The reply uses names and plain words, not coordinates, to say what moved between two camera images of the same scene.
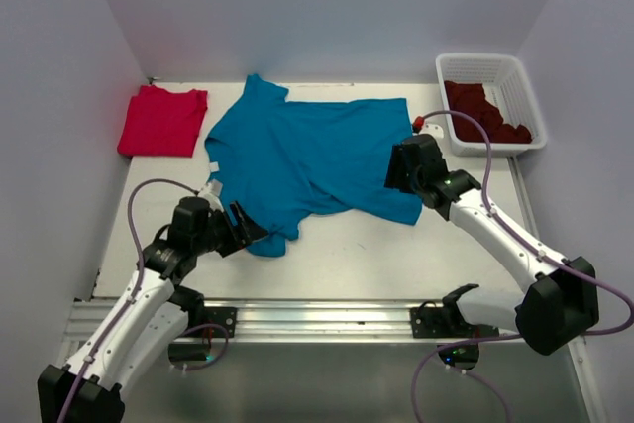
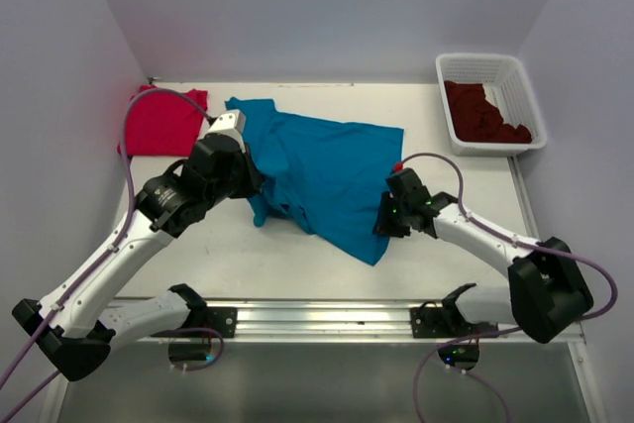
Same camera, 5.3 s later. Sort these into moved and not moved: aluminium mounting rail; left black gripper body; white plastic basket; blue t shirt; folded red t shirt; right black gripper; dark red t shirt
Moved: right black gripper; left black gripper body; blue t shirt
Not moved: white plastic basket; folded red t shirt; dark red t shirt; aluminium mounting rail
